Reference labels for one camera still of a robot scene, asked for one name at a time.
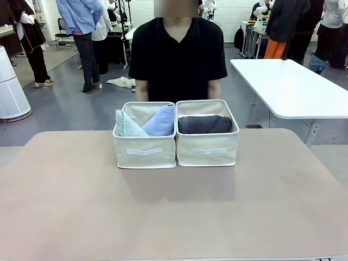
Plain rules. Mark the blue cone towel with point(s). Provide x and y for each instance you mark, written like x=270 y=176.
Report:
x=161 y=122

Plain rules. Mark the dark grey towel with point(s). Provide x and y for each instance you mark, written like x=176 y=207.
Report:
x=204 y=125

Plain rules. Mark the light teal cone towel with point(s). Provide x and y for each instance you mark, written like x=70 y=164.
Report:
x=126 y=125

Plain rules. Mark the person's right forearm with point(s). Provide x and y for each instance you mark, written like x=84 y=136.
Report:
x=142 y=91

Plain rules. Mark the person's left forearm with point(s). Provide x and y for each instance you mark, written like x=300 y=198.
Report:
x=214 y=89

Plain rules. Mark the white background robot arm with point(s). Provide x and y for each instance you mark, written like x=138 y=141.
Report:
x=210 y=8

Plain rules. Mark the cream fabric storage bin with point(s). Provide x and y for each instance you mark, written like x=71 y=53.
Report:
x=206 y=155
x=144 y=155

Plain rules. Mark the person in black polo shirt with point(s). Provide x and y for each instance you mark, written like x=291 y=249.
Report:
x=178 y=59

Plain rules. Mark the beige cloth on floor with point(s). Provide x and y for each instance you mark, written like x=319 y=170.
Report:
x=121 y=82

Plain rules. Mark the black backpack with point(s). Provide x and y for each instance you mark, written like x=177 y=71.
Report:
x=239 y=38

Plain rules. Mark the white side table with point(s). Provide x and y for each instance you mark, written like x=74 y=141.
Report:
x=288 y=87

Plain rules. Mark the bystander in blue shirt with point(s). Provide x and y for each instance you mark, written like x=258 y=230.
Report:
x=81 y=21

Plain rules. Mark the black office chair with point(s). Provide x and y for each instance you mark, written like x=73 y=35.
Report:
x=63 y=36

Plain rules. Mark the bystander with orange trousers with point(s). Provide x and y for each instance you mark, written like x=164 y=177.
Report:
x=282 y=24

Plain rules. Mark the blue bag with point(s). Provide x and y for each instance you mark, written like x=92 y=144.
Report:
x=318 y=65

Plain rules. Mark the white air purifier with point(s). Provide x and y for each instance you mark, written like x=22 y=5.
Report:
x=11 y=89

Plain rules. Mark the bystander in black dress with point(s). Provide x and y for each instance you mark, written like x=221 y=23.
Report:
x=30 y=35

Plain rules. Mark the bystander in grey shirt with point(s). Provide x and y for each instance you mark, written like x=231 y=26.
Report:
x=331 y=30

